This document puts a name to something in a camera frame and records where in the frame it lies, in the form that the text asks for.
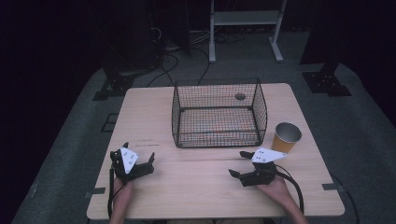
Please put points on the person's left hand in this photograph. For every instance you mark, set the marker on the person's left hand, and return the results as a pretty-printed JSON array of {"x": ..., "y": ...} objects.
[{"x": 123, "y": 191}]

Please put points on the grey tape strip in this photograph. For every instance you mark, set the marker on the grey tape strip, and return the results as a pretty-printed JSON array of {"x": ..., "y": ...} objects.
[
  {"x": 95, "y": 192},
  {"x": 332, "y": 186}
]

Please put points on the white metal stand frame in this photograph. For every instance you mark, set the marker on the white metal stand frame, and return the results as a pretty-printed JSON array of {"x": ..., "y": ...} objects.
[{"x": 246, "y": 18}]

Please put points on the black tape floor outline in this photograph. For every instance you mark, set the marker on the black tape floor outline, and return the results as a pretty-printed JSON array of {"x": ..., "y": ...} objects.
[{"x": 106, "y": 123}]

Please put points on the orange paper cup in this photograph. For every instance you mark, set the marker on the orange paper cup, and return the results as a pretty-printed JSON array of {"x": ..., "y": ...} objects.
[{"x": 281, "y": 143}]

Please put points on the person's right hand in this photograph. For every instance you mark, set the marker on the person's right hand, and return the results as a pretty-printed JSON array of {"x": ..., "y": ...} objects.
[{"x": 275, "y": 191}]

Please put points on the small round object in basket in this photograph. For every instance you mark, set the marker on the small round object in basket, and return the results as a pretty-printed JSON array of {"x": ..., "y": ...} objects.
[{"x": 240, "y": 96}]

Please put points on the black stand base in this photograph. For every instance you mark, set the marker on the black stand base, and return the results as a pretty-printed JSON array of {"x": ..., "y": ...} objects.
[
  {"x": 327, "y": 82},
  {"x": 113, "y": 87}
]

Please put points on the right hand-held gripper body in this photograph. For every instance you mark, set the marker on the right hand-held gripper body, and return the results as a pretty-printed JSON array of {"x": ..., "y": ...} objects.
[{"x": 263, "y": 174}]

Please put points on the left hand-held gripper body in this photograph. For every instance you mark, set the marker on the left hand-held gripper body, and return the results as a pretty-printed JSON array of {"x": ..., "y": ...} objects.
[{"x": 120, "y": 166}]

